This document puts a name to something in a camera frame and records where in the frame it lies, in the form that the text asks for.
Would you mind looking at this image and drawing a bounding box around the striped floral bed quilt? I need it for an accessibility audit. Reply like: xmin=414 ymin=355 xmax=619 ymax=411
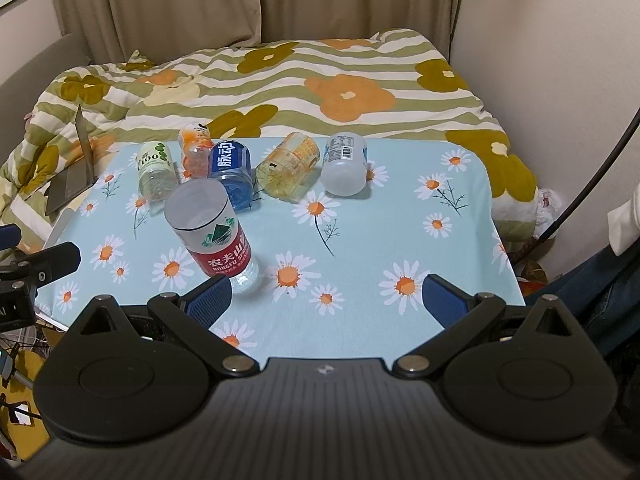
xmin=1 ymin=29 xmax=538 ymax=252

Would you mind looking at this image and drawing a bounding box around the daisy print blue tablecloth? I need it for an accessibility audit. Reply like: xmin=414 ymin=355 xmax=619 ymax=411
xmin=36 ymin=140 xmax=523 ymax=361

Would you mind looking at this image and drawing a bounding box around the black cable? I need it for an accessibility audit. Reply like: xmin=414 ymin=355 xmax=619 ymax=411
xmin=534 ymin=106 xmax=640 ymax=244

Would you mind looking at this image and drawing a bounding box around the red label bottle cup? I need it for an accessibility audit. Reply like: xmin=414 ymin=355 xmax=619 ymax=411
xmin=164 ymin=179 xmax=259 ymax=294

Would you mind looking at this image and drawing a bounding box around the yellow label bottle cup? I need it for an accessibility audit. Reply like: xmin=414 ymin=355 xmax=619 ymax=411
xmin=256 ymin=132 xmax=320 ymax=202

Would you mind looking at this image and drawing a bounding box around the orange label bottle cup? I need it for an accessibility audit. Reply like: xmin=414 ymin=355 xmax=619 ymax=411
xmin=178 ymin=124 xmax=214 ymax=178

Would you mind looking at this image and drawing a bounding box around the white blue label bottle cup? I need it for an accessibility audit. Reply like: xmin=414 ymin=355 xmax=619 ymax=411
xmin=320 ymin=132 xmax=368 ymax=197

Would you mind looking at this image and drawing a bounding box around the grey bed headboard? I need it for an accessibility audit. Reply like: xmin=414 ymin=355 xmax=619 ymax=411
xmin=0 ymin=34 xmax=92 ymax=162

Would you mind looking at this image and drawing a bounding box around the white plastic bag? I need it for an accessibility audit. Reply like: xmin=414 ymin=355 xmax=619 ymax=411
xmin=534 ymin=188 xmax=563 ymax=238

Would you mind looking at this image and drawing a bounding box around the grey open laptop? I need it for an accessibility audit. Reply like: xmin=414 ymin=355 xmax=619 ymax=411
xmin=46 ymin=106 xmax=96 ymax=217

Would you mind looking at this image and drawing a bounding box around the green label bottle cup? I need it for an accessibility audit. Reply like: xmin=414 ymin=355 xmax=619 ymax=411
xmin=137 ymin=141 xmax=178 ymax=203

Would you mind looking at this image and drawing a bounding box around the beige curtain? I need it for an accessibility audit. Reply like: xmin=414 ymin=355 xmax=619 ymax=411
xmin=53 ymin=0 xmax=460 ymax=63

